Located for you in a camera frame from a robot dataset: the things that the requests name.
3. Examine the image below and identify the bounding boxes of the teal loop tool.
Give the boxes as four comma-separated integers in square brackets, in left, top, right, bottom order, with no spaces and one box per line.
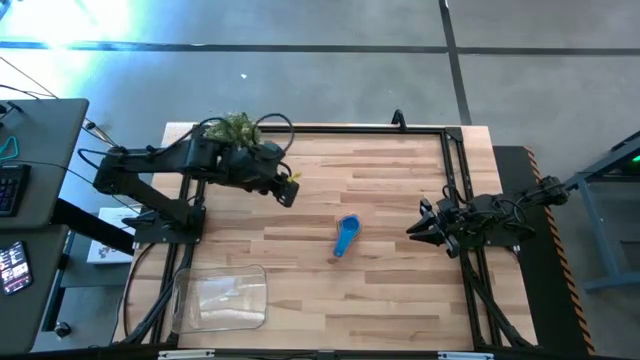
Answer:
[0,135,20,163]

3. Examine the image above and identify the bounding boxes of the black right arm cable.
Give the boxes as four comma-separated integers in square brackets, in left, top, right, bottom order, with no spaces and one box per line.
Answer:
[441,183,528,228]

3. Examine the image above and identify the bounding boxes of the grey desk top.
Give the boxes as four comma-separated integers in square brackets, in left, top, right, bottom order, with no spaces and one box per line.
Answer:
[0,98,91,231]
[0,224,70,355]

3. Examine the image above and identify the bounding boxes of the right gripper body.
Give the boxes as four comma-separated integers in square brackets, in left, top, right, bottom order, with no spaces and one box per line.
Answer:
[420,198,467,260]

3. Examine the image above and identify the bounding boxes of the dark curved table clamp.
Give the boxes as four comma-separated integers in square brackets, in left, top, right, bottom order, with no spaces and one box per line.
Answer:
[390,108,409,133]

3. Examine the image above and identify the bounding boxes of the black desk support beam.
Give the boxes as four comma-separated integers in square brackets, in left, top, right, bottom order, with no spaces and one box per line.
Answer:
[51,198,137,257]

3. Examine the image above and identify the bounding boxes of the black smartphone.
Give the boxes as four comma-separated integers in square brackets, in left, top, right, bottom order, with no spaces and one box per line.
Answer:
[0,240,35,297]

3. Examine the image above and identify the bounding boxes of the grey metal bracket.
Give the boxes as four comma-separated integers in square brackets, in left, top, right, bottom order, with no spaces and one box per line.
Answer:
[157,349,217,360]
[437,351,496,360]

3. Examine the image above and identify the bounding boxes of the green plant in ribbed pot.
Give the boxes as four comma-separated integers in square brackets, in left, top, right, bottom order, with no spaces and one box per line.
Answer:
[204,111,262,149]

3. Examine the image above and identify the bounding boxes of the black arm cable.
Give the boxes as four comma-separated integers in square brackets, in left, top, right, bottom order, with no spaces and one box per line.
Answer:
[441,183,528,228]
[254,112,296,174]

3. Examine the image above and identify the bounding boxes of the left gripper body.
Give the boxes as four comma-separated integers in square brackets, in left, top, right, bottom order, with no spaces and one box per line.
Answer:
[231,141,302,209]

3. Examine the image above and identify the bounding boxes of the blue-grey metal cart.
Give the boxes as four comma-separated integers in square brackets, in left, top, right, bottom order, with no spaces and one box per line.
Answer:
[550,130,640,294]

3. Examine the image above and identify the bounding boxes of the white printed paper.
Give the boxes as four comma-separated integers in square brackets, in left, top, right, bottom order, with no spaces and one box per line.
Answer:
[86,206,135,265]

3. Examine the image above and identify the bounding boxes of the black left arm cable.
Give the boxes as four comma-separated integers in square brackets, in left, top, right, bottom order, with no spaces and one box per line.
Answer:
[254,112,296,174]

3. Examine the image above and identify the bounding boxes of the black hazard-striped floor mat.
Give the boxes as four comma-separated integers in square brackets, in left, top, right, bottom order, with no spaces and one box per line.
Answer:
[492,145,598,357]

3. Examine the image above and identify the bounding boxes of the black keyboard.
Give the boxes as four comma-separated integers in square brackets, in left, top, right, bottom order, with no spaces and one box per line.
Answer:
[0,163,33,219]

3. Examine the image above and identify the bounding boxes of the clear plastic basket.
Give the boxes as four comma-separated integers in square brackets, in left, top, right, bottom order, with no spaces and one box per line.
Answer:
[170,263,270,336]

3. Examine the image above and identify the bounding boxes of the blue measuring cup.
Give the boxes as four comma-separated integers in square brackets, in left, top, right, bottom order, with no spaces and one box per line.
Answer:
[331,214,363,260]

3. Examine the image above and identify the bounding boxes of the thin floor cables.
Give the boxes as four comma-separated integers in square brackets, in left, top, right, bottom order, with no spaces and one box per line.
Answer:
[0,55,122,151]

